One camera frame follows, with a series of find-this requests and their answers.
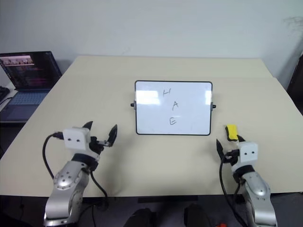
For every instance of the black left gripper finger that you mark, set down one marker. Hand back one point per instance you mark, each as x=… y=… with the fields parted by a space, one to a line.
x=113 y=134
x=88 y=124

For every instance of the dark cabinet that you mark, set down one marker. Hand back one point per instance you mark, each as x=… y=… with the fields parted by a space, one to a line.
x=296 y=82

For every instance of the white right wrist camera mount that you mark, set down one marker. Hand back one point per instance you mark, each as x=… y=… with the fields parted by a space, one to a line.
x=248 y=152

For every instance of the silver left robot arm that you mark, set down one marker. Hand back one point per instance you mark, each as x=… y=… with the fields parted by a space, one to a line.
x=68 y=179

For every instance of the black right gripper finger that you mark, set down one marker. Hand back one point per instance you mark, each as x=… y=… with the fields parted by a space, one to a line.
x=219 y=150
x=241 y=138

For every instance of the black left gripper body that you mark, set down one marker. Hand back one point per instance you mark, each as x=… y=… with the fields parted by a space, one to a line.
x=95 y=145

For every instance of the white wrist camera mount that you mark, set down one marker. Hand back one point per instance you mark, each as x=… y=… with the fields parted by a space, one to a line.
x=75 y=139
x=248 y=152

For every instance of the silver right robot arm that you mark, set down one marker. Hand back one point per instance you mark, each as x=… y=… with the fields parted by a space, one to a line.
x=258 y=191

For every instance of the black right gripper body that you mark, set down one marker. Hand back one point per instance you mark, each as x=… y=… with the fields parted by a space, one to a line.
x=232 y=156

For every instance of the small black-framed whiteboard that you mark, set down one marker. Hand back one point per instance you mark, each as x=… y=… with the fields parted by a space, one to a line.
x=172 y=107

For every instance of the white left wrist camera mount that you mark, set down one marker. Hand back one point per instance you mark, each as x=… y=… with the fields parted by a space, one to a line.
x=75 y=139

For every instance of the open blue laptop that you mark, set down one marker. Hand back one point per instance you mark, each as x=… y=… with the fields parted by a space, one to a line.
x=28 y=78

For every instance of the yellow and black eraser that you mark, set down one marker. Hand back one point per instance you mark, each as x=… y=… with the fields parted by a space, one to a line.
x=232 y=132

